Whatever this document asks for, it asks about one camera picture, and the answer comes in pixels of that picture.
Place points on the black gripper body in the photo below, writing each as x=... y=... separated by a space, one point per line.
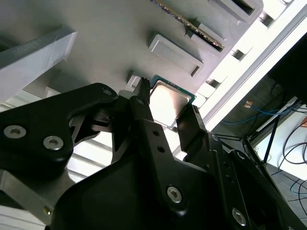
x=108 y=203

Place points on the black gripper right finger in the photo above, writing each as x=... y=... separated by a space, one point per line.
x=216 y=155

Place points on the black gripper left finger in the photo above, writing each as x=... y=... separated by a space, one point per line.
x=36 y=119

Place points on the silver CPU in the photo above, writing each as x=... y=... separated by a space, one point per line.
x=168 y=103

